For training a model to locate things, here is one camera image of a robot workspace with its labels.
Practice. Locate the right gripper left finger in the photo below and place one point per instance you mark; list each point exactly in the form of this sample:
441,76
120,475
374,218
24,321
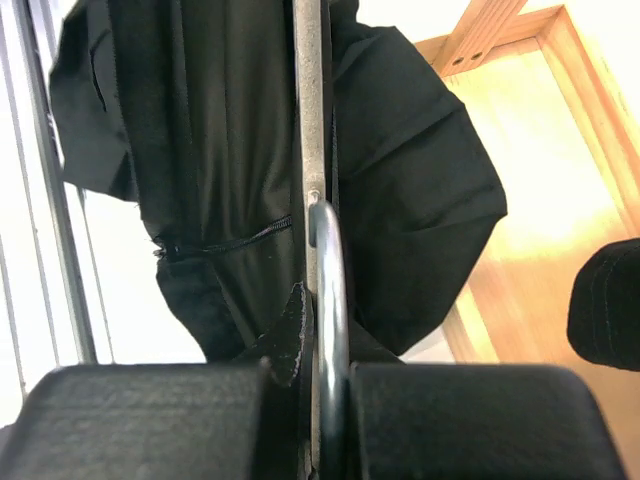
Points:
143,422

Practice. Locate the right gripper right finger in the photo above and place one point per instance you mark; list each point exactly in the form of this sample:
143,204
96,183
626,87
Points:
478,422

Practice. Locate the metal skirt hanger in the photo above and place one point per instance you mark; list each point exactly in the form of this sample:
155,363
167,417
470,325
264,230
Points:
324,254

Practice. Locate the black pleated skirt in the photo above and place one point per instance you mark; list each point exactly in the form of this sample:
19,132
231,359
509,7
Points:
187,109

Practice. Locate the black hanging garment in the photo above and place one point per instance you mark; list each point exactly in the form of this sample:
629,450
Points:
603,317

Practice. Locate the wooden clothes rack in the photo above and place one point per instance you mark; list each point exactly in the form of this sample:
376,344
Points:
566,146

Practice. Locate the aluminium mounting rail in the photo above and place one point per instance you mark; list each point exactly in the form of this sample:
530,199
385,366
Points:
52,305

